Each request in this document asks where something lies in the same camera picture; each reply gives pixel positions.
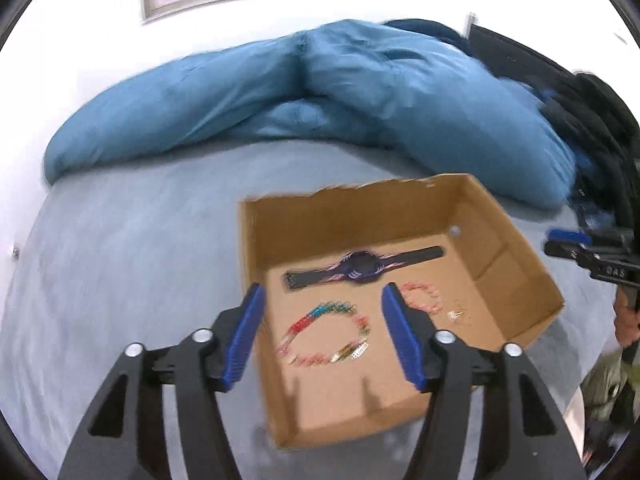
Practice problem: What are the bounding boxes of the person's right forearm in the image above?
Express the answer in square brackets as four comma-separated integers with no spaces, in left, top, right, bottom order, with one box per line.
[580,347,640,423]

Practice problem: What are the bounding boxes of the brown cardboard box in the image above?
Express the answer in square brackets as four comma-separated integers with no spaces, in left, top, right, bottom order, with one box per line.
[237,173,566,450]

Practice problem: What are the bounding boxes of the multicolour bead bracelet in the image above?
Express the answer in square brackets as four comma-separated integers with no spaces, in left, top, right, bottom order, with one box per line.
[275,300,372,367]

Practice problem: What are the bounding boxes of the purple black smart watch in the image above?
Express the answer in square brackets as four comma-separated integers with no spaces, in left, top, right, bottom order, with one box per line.
[283,245,446,291]

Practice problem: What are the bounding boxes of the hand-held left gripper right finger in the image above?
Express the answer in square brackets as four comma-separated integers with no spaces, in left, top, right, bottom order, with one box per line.
[381,282,587,480]

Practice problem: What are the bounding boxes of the blue duvet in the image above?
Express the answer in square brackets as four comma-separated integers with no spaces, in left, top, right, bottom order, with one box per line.
[42,19,578,211]

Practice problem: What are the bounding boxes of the orange pink bead bracelet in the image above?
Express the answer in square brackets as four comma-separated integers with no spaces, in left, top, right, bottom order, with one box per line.
[400,281,443,315]

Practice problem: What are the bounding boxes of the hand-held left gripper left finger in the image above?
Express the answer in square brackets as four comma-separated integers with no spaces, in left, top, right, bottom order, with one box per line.
[57,282,267,480]

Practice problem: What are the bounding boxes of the person's right leg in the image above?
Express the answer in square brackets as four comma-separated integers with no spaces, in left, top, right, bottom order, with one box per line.
[562,385,588,466]

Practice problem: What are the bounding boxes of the blue patterned cloth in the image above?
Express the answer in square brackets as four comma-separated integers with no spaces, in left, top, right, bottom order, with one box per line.
[572,152,618,226]

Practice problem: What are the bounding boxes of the black clothes pile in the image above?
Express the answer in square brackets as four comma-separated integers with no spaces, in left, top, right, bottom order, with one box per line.
[537,72,640,226]

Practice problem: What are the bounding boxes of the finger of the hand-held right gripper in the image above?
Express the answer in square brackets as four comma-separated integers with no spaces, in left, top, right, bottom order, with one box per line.
[546,229,596,245]
[543,241,602,272]

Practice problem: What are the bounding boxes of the person's right hand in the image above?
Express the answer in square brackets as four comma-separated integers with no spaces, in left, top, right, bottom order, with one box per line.
[614,296,640,347]

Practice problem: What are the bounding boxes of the black headboard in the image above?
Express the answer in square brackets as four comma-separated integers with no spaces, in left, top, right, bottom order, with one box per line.
[465,12,640,126]

